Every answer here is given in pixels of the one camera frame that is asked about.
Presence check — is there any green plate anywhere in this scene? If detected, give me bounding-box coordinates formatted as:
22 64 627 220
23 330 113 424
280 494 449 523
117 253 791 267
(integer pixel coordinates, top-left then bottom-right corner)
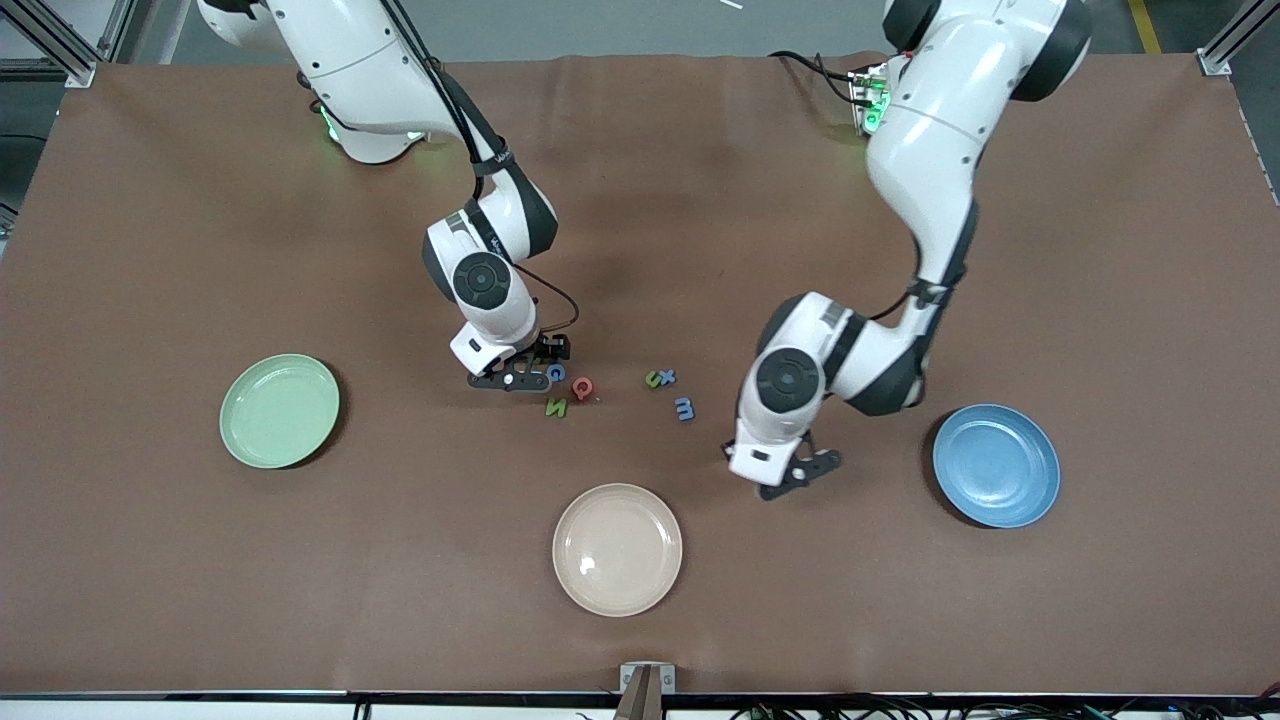
219 353 342 470

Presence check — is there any grey metal bracket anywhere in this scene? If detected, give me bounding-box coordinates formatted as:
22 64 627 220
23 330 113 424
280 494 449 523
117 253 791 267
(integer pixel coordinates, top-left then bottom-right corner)
619 662 678 694

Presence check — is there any black table edge trim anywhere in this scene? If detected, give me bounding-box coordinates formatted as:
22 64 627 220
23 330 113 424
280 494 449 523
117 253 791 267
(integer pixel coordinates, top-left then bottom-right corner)
0 688 1280 702

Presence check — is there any blue plate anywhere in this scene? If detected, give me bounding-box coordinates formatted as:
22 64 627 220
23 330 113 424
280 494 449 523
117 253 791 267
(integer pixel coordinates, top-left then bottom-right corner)
932 403 1062 529

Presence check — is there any brown table cover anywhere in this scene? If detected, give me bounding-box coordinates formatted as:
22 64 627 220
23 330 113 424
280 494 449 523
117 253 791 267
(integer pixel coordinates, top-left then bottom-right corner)
0 50 1280 696

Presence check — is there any beige camera pole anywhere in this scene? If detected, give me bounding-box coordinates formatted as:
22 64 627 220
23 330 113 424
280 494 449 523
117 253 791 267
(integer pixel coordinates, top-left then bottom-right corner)
613 668 666 720

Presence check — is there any black base cable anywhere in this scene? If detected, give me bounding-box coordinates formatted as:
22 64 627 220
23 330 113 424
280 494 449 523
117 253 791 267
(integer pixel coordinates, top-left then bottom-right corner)
768 50 873 107

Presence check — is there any beige plate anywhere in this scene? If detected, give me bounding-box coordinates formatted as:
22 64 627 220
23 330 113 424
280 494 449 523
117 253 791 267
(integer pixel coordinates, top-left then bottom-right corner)
553 483 684 618

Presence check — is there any aluminium frame profile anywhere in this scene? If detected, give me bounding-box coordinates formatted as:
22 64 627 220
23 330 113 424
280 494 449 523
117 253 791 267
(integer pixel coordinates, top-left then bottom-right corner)
1195 0 1280 78
0 0 136 89

